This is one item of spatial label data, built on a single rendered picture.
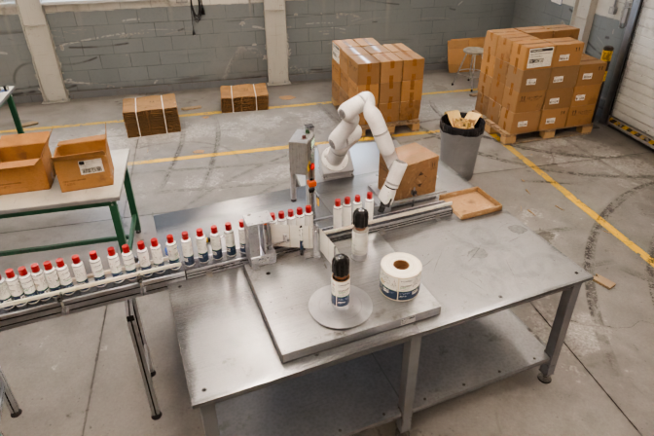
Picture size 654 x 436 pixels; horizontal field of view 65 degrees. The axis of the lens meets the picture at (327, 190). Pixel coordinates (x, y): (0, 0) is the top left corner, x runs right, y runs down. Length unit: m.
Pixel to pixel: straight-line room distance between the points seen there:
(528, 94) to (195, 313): 4.67
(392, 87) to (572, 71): 2.00
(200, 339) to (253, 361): 0.29
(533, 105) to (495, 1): 3.16
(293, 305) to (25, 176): 2.30
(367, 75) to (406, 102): 0.64
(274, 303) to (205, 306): 0.35
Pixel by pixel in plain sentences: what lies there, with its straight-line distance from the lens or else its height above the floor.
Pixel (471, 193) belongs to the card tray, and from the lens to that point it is 3.61.
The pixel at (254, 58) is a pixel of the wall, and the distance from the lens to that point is 8.12.
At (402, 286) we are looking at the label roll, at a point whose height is 0.97.
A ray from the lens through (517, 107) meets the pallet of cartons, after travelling 6.27.
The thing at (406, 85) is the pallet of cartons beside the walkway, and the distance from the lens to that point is 6.30.
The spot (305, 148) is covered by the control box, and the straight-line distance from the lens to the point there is 2.69.
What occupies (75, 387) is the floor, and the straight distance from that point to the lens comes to 3.69.
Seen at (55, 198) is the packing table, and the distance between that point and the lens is 4.01.
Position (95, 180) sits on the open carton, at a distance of 4.00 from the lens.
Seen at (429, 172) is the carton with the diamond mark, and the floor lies 1.01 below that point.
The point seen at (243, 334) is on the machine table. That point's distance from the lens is 2.51.
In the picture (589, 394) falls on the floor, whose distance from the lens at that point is 3.66.
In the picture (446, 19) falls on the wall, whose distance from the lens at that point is 8.84.
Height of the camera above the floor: 2.61
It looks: 30 degrees down
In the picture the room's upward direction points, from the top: straight up
